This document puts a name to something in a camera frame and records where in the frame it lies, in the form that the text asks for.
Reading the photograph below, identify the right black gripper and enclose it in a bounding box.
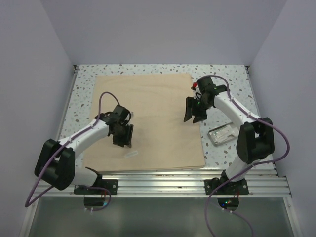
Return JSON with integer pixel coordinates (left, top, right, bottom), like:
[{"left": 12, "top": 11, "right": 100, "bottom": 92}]
[{"left": 184, "top": 96, "right": 212, "bottom": 124}]

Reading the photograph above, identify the small clear sachet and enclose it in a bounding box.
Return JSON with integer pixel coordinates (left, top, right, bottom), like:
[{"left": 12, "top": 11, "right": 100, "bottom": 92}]
[{"left": 124, "top": 151, "right": 138, "bottom": 158}]

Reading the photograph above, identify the metal instrument tray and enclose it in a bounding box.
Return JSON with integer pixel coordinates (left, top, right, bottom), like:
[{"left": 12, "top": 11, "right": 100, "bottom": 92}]
[{"left": 207, "top": 122, "right": 239, "bottom": 146}]

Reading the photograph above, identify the beige cloth mat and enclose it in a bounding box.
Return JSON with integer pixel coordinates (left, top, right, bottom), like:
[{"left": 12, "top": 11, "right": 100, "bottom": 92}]
[{"left": 83, "top": 74, "right": 205, "bottom": 171}]

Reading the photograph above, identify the green suture packet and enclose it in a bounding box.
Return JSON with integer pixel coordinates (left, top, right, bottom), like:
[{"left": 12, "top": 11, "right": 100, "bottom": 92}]
[{"left": 211, "top": 127, "right": 232, "bottom": 142}]

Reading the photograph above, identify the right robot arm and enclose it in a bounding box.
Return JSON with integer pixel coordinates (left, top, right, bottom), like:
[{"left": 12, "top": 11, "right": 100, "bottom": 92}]
[{"left": 183, "top": 75, "right": 275, "bottom": 194}]

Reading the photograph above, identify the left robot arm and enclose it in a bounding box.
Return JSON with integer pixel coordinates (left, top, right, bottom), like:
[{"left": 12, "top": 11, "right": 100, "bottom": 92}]
[{"left": 34, "top": 105, "right": 133, "bottom": 194}]

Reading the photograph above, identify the aluminium frame rail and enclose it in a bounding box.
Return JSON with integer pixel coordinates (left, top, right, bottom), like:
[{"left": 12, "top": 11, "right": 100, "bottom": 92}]
[{"left": 31, "top": 167, "right": 292, "bottom": 198}]

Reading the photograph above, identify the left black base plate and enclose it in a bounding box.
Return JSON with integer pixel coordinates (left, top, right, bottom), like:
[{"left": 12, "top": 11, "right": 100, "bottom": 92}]
[{"left": 74, "top": 179, "right": 119, "bottom": 195}]

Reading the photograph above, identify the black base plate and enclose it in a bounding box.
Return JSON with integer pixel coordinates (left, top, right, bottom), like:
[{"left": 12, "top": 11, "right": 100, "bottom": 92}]
[
  {"left": 74, "top": 179, "right": 119, "bottom": 195},
  {"left": 204, "top": 177, "right": 249, "bottom": 196}
]

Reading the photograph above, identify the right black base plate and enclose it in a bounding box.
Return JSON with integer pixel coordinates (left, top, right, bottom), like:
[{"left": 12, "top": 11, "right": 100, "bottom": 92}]
[{"left": 204, "top": 177, "right": 249, "bottom": 196}]

